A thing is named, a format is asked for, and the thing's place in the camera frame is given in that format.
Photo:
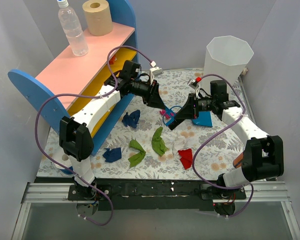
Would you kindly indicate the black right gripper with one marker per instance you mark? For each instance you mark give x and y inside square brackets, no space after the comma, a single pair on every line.
[195,106]

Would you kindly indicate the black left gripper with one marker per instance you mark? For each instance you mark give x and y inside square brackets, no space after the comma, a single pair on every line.
[153,93]

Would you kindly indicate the blue hand brush black bristles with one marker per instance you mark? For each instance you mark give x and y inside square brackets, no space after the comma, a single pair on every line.
[172,122]

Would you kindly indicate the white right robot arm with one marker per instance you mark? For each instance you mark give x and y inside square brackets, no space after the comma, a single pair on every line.
[263,155]

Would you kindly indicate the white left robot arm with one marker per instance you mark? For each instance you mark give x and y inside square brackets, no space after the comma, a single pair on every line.
[76,133]

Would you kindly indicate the pink paper scrap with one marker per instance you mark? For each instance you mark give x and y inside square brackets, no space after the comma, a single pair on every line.
[167,113]

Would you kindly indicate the blue plastic dustpan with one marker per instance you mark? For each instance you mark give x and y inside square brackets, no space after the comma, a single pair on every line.
[203,119]

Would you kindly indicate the dark blue paper scrap upper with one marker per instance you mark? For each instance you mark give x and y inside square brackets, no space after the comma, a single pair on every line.
[132,119]

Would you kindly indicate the dark blue paper scrap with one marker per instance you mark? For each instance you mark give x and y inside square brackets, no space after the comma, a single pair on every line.
[112,155]
[132,119]

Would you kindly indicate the white crumpled paper scrap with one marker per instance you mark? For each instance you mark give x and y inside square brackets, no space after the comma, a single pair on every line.
[179,143]

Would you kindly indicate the green paper scrap right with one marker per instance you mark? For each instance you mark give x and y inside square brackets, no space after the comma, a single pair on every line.
[157,143]

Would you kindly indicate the green paper scrap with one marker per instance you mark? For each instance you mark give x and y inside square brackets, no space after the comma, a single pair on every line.
[157,143]
[135,159]

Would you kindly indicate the red paper scrap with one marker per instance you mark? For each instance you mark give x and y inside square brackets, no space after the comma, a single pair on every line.
[186,158]

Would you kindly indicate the floral patterned table mat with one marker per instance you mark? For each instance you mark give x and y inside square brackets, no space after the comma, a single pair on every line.
[213,148]

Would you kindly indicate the red scrap on shelf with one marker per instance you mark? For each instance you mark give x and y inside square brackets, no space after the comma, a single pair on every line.
[113,60]

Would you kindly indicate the green paper scrap left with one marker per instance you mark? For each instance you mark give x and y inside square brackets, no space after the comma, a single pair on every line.
[135,159]

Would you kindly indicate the white octagonal waste bin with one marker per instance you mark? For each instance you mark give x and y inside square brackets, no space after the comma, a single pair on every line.
[227,56]

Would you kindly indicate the dark blue paper scrap lower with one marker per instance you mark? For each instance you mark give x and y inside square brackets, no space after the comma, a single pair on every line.
[112,155]

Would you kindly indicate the orange battery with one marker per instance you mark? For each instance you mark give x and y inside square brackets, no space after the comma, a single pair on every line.
[238,161]

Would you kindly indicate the blue wooden shelf unit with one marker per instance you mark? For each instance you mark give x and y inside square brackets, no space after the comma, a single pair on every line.
[83,75]

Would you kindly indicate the brown paper roll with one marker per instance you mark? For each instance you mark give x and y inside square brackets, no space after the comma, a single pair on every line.
[98,17]

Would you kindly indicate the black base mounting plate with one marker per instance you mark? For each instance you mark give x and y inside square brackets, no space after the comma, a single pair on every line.
[152,194]

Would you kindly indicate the clear plastic water bottle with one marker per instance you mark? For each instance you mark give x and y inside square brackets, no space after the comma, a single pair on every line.
[72,28]

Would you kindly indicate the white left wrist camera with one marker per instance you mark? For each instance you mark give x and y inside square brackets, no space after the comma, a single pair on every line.
[154,72]

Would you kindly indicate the aluminium rail frame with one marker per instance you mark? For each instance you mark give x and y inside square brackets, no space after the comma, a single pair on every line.
[156,210]

